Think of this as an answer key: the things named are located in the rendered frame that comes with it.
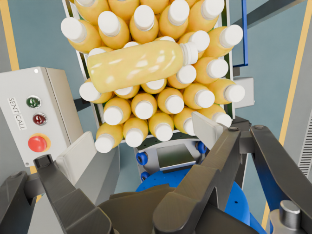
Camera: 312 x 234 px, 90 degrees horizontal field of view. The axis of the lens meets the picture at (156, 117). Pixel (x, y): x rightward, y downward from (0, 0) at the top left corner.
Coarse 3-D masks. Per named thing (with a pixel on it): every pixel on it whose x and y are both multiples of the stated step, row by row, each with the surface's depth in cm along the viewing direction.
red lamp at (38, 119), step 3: (36, 114) 31; (39, 114) 31; (33, 117) 31; (36, 117) 31; (39, 117) 31; (42, 117) 31; (33, 120) 31; (36, 120) 31; (39, 120) 31; (42, 120) 31; (36, 123) 31; (39, 123) 31; (42, 123) 32
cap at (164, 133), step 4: (160, 124) 37; (164, 124) 36; (156, 128) 36; (160, 128) 35; (164, 128) 36; (168, 128) 36; (156, 132) 36; (160, 132) 36; (164, 132) 36; (168, 132) 36; (172, 132) 36; (156, 136) 36; (160, 136) 36; (164, 136) 36; (168, 136) 36; (160, 140) 36; (164, 140) 36
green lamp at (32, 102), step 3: (27, 99) 30; (30, 99) 30; (33, 99) 30; (36, 99) 31; (27, 102) 30; (30, 102) 30; (33, 102) 30; (36, 102) 31; (27, 105) 30; (30, 105) 30; (33, 105) 30; (36, 105) 31
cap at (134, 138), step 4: (128, 132) 36; (132, 132) 35; (136, 132) 35; (140, 132) 36; (128, 136) 35; (132, 136) 35; (136, 136) 35; (140, 136) 35; (128, 140) 36; (132, 140) 36; (136, 140) 36; (140, 140) 36; (128, 144) 36; (132, 144) 36; (136, 144) 36
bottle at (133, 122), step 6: (132, 114) 47; (132, 120) 40; (138, 120) 40; (144, 120) 43; (126, 126) 39; (132, 126) 38; (138, 126) 38; (144, 126) 40; (126, 132) 38; (144, 132) 39; (144, 138) 40
